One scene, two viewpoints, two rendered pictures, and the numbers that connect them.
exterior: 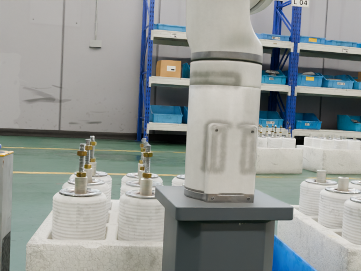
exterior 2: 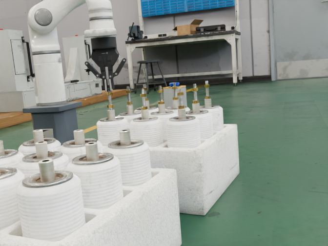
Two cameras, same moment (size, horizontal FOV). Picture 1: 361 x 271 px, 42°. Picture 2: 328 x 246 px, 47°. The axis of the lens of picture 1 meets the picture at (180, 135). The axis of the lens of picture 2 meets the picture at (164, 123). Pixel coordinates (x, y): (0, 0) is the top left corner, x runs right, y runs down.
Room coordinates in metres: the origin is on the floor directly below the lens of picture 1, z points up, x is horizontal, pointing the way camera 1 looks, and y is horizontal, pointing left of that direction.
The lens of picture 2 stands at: (1.62, -0.96, 0.42)
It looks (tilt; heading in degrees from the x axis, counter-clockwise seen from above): 9 degrees down; 122
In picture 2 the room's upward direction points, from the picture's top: 5 degrees counter-clockwise
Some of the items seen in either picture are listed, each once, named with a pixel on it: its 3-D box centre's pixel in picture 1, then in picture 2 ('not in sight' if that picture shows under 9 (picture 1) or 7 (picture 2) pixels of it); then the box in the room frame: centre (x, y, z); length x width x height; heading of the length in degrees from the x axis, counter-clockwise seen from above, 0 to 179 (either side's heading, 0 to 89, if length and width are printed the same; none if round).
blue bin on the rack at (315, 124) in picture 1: (300, 120); not in sight; (6.11, -1.54, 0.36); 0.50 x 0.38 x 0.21; 14
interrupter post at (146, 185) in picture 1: (146, 187); (130, 110); (0.85, 0.06, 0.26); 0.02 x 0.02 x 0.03
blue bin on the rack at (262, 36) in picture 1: (267, 38); not in sight; (6.00, -1.05, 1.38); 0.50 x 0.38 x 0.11; 14
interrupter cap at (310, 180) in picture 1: (320, 182); (125, 144); (1.13, -0.35, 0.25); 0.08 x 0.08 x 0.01
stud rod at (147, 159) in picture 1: (147, 165); (129, 97); (0.85, 0.06, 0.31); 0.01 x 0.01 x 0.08
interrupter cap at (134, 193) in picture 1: (145, 194); (130, 113); (0.85, 0.06, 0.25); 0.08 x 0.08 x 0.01
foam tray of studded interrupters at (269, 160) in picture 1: (265, 158); not in sight; (3.47, -0.64, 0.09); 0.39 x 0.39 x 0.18; 20
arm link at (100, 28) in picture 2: not in sight; (101, 27); (0.87, -0.07, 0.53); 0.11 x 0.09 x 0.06; 124
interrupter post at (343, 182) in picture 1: (343, 185); (79, 137); (1.02, -0.36, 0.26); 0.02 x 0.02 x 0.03
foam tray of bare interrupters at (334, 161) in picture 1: (330, 159); not in sight; (3.65, -1.18, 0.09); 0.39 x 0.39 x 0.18; 16
